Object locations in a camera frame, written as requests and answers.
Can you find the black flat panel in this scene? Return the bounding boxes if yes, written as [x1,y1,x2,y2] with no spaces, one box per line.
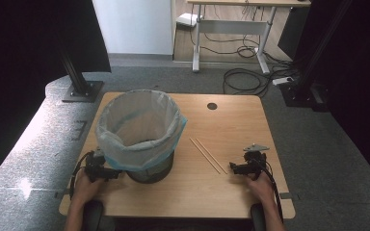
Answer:
[277,6,312,61]

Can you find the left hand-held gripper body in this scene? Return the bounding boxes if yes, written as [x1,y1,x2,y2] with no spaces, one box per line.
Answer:
[84,147,110,184]

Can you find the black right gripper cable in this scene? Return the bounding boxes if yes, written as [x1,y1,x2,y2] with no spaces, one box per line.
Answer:
[259,159,284,223]

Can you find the dark mesh trash bin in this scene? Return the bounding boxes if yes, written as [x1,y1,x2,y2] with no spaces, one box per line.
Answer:
[125,149,175,185]

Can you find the wooden chopstick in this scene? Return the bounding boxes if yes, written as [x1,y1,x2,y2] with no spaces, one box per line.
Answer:
[195,138,229,175]
[189,138,222,175]

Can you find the person's right hand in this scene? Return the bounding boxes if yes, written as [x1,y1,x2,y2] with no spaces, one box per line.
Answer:
[245,172,276,205]

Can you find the black floor cables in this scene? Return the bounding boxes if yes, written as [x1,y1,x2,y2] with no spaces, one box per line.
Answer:
[189,4,300,98]

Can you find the black curtain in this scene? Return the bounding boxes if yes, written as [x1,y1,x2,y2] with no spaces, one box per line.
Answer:
[0,0,113,191]
[293,0,370,191]

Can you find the white power strip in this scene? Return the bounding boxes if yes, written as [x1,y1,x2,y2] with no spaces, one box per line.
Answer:
[272,76,295,87]

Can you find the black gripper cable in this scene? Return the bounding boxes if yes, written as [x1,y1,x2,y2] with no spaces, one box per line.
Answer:
[68,150,94,200]
[259,159,284,223]

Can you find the white box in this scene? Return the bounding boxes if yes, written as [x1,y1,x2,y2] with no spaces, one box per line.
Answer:
[175,12,199,29]

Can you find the black chair armrest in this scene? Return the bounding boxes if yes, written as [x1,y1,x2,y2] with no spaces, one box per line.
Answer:
[82,199,105,231]
[250,203,267,231]

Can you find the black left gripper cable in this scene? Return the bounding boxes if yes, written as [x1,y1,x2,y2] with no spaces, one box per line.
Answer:
[68,150,94,200]

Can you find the person's left hand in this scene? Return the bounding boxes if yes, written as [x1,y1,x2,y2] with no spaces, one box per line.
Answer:
[72,170,106,207]

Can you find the translucent blue bin liner bag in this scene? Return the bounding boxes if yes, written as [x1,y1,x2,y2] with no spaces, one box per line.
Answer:
[94,89,189,172]

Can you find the black metal stand with base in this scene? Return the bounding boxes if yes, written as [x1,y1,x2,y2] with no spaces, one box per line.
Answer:
[278,0,355,113]
[57,49,105,104]

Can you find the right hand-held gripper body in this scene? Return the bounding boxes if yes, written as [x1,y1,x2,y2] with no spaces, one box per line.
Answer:
[242,143,271,177]

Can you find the white frame desk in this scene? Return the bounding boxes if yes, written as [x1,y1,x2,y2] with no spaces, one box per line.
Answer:
[186,0,312,75]

